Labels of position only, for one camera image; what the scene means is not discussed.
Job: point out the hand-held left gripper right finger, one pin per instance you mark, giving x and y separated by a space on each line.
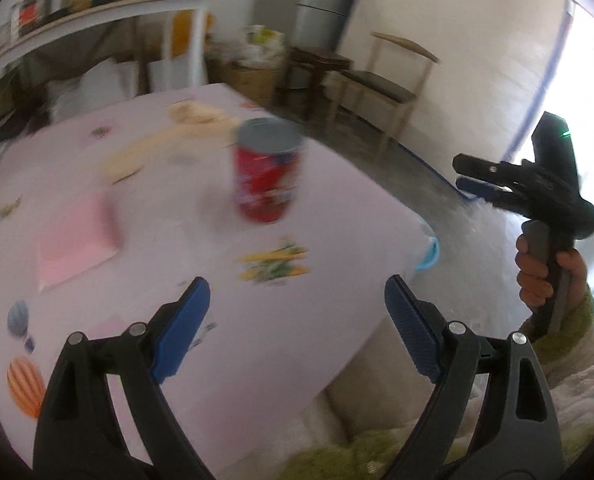
414 330

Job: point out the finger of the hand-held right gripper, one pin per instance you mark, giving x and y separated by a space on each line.
482 166
479 190

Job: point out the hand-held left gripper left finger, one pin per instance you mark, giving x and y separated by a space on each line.
182 330

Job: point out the red drink can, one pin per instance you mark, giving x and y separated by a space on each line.
267 180

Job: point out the person's right forearm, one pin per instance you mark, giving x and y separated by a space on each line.
572 360

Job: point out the person's right hand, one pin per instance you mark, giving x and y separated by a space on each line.
534 275

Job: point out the person's fluffy clothing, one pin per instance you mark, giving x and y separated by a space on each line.
377 410

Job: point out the light wooden chair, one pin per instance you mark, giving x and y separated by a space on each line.
382 85

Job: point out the pink paper sheet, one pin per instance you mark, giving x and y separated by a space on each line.
74 240

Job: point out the dark wooden stool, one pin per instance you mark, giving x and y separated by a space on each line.
312 67

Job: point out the small beige wrapper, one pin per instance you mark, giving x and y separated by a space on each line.
199 112

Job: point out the grey refrigerator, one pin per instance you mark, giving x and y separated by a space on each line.
327 5

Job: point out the cardboard box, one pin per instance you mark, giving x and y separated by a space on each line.
252 82

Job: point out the white plastic bags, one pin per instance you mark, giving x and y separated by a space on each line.
262 45

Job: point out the white sack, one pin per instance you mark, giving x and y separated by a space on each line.
97 85

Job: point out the orange bag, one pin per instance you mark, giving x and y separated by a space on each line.
184 32

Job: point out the white shelf table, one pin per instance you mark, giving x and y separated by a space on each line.
102 12

